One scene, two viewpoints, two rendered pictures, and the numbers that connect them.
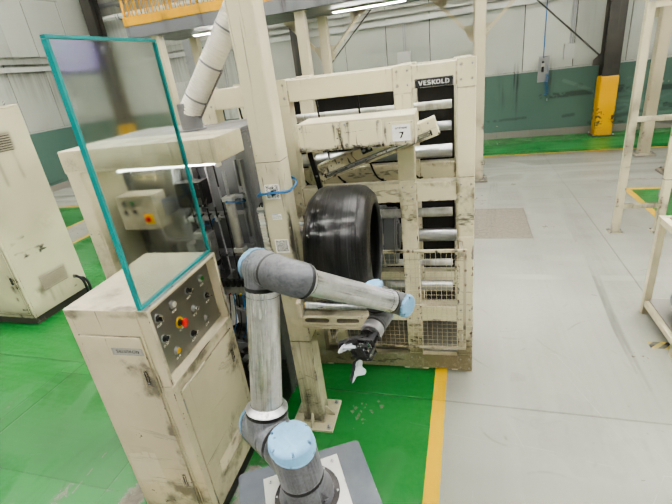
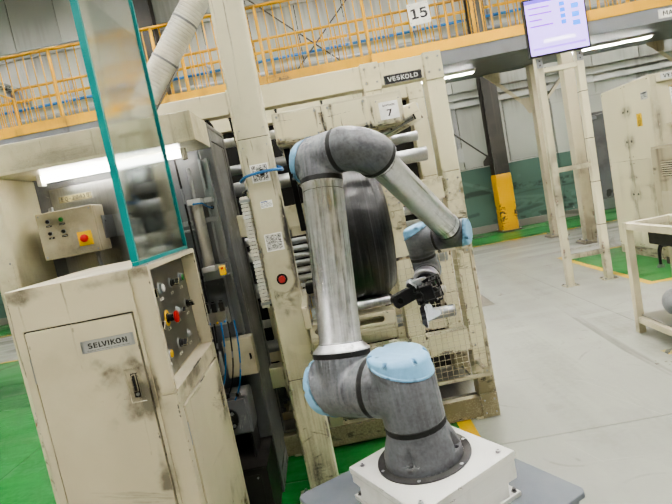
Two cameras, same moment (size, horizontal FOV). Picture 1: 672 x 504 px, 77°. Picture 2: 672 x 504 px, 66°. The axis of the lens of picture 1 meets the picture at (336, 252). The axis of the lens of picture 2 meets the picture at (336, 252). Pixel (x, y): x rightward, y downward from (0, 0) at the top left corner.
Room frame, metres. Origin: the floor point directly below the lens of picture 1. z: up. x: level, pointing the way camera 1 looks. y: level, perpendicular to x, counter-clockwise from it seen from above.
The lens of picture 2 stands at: (-0.08, 0.66, 1.35)
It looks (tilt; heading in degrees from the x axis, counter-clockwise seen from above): 6 degrees down; 343
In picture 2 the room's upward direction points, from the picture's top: 11 degrees counter-clockwise
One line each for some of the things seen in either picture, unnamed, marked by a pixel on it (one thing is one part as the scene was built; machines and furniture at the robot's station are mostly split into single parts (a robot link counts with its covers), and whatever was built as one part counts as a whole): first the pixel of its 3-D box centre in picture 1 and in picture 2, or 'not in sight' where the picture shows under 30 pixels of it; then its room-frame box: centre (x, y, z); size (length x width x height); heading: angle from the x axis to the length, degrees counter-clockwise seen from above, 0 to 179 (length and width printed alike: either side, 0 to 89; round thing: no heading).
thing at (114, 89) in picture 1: (146, 170); (131, 111); (1.70, 0.70, 1.75); 0.55 x 0.02 x 0.95; 164
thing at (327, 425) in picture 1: (316, 412); not in sight; (2.10, 0.25, 0.02); 0.27 x 0.27 x 0.04; 74
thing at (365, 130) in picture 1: (358, 130); (337, 121); (2.30, -0.20, 1.71); 0.61 x 0.25 x 0.15; 74
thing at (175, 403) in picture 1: (182, 388); (157, 447); (1.74, 0.86, 0.63); 0.56 x 0.41 x 1.27; 164
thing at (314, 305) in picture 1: (335, 305); (350, 306); (1.91, 0.04, 0.90); 0.35 x 0.05 x 0.05; 74
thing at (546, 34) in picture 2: not in sight; (555, 24); (4.12, -3.27, 2.60); 0.60 x 0.05 x 0.55; 71
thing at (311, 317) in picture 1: (336, 316); (352, 321); (1.91, 0.04, 0.84); 0.36 x 0.09 x 0.06; 74
